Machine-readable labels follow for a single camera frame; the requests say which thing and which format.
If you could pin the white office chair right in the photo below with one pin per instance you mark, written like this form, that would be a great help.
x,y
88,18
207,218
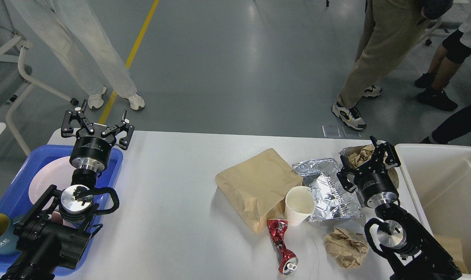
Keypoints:
x,y
439,28

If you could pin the crumpled aluminium foil tray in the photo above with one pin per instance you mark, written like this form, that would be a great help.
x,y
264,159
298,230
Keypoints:
x,y
333,204

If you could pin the person in black shorts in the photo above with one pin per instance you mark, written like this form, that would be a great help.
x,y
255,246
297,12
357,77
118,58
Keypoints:
x,y
448,58

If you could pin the person in khaki trousers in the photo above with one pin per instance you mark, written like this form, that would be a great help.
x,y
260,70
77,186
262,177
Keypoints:
x,y
391,29

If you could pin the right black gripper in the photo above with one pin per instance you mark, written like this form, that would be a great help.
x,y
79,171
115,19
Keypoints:
x,y
372,189

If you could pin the teal mug yellow inside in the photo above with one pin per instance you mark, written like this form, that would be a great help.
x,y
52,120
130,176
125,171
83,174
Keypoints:
x,y
8,240

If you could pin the grey office chair left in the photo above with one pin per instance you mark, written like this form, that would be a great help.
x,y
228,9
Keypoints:
x,y
15,76

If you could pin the person in white trousers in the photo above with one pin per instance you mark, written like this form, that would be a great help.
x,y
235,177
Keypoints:
x,y
69,26

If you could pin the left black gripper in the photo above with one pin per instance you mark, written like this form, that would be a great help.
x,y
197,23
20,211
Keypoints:
x,y
90,152

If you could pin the pink plate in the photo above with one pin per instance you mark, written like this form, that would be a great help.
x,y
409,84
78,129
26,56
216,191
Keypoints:
x,y
50,177

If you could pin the blue plastic tray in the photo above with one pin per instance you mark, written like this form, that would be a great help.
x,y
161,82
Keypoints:
x,y
16,202

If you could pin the white paper cup upright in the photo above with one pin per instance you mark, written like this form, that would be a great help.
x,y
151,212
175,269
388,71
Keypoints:
x,y
299,205

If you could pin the crushed red can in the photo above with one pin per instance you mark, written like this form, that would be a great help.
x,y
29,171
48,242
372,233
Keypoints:
x,y
288,261

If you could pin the floor outlet plates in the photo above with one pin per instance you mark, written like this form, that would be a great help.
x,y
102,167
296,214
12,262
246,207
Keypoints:
x,y
335,131

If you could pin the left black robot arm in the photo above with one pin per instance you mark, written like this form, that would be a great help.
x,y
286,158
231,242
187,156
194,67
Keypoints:
x,y
42,250

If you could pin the pink mug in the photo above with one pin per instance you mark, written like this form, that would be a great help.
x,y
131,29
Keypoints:
x,y
56,223

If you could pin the crumpled brown paper ball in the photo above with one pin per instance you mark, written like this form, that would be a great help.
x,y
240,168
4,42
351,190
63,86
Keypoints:
x,y
347,247

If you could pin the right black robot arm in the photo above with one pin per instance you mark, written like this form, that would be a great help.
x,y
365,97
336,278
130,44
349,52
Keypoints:
x,y
396,235

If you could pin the brown paper bag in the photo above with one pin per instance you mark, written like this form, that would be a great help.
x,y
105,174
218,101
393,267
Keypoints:
x,y
257,187

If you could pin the foil bowl with paper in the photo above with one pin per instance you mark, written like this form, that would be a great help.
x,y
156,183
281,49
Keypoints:
x,y
360,154

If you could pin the white plastic bin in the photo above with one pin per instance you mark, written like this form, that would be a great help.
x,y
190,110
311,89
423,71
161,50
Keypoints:
x,y
439,180

